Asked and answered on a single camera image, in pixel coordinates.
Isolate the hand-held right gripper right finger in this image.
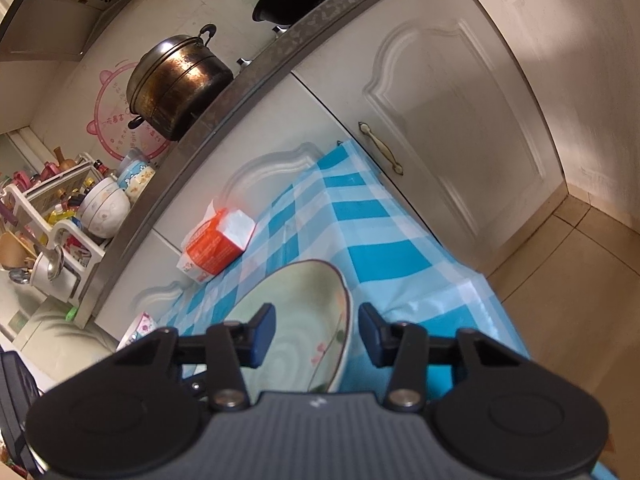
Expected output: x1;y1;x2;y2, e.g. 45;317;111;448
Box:
358;302;532;413

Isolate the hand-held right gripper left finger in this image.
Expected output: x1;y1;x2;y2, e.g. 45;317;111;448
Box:
112;304;277;413

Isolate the pale green floral plate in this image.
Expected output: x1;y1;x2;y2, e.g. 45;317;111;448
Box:
222;259;353;395

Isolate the white bowl red floral print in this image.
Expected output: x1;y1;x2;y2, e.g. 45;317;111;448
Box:
116;312;160;353

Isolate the blue checked tablecloth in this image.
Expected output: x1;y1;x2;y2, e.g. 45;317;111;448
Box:
150;139;532;396

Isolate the orange and white tissue packet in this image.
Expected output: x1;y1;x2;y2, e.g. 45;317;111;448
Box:
176;199;257;286

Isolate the white cabinet door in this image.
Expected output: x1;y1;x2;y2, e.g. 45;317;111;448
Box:
292;0;568;273
92;232;188;346
152;67;388;261

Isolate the wooden spatula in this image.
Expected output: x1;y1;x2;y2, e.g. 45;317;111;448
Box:
0;232;38;271

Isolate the red printed packet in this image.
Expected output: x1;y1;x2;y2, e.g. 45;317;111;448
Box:
62;240;101;268

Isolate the white utensil rack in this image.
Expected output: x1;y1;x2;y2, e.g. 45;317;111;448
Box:
0;157;108;306

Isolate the yellow oil bottle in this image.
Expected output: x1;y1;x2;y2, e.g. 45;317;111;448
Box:
47;202;76;226

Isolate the large white floral bowl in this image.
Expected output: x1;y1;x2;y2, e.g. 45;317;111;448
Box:
80;177;132;239

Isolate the grey kitchen counter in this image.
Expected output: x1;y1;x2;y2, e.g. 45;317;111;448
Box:
77;0;451;328

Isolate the tarnished metal steamer pot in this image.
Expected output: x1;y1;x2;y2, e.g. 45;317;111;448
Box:
126;24;235;142

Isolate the metal ladle purple handle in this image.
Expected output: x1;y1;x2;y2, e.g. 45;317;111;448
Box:
0;195;66;282

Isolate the brass cabinet handle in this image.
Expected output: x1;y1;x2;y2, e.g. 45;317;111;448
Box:
358;121;404;176

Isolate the pink round wall sticker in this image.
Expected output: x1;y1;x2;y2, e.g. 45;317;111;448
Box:
86;57;173;161

